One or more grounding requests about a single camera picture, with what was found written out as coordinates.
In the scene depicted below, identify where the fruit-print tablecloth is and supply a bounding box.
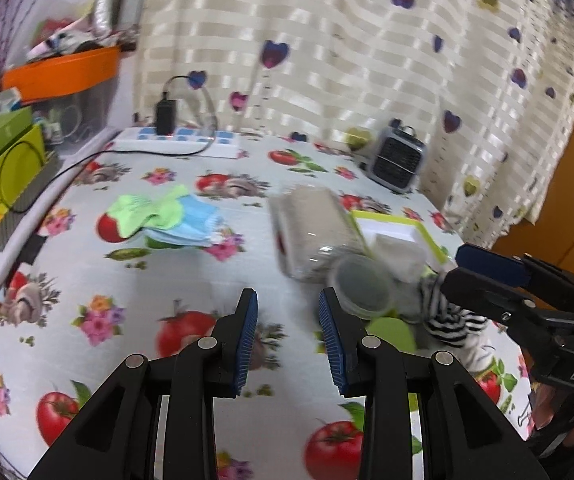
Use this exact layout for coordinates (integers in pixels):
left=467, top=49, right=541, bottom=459
left=0, top=129, right=533, bottom=480

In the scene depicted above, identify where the white blue power strip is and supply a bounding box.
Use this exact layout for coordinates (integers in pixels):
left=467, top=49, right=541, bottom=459
left=112, top=127, right=240, bottom=159

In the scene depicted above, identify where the person's right hand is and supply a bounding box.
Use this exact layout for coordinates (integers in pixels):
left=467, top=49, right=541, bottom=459
left=528, top=381, right=574, bottom=449

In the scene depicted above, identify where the yellow-green rimmed white box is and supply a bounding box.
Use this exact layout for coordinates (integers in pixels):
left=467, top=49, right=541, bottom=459
left=351, top=210, right=455, bottom=284

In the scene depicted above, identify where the black white striped sock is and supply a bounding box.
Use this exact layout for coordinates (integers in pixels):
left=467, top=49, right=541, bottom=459
left=418, top=274, right=488, bottom=349

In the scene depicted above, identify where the clear plastic jar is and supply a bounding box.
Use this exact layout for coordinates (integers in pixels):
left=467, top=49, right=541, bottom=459
left=270, top=184, right=394, bottom=321

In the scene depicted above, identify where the clear storage bin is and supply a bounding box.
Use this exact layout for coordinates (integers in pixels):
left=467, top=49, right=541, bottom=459
left=30, top=79, right=116, bottom=157

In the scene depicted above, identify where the blue surgical mask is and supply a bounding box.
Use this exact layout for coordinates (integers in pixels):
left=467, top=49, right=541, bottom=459
left=144, top=194, right=225, bottom=247

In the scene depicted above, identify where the black charger with cable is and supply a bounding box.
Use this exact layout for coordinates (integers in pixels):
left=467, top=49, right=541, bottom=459
left=0, top=75, right=218, bottom=214

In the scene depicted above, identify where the grey portable fan heater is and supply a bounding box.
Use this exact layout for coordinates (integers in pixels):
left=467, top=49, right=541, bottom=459
left=366, top=119, right=427, bottom=194

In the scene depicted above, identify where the green microfiber cloth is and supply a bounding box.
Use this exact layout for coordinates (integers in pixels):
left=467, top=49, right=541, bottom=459
left=107, top=185, right=189, bottom=238

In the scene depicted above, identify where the orange plastic tray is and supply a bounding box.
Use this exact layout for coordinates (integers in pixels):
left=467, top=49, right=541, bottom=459
left=2, top=47, right=121, bottom=102

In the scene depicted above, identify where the cream heart-pattern curtain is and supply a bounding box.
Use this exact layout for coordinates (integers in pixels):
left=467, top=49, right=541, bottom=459
left=134, top=0, right=574, bottom=246

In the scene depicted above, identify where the green jar lid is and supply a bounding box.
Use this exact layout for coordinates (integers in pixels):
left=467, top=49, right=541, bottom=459
left=366, top=318, right=417, bottom=353

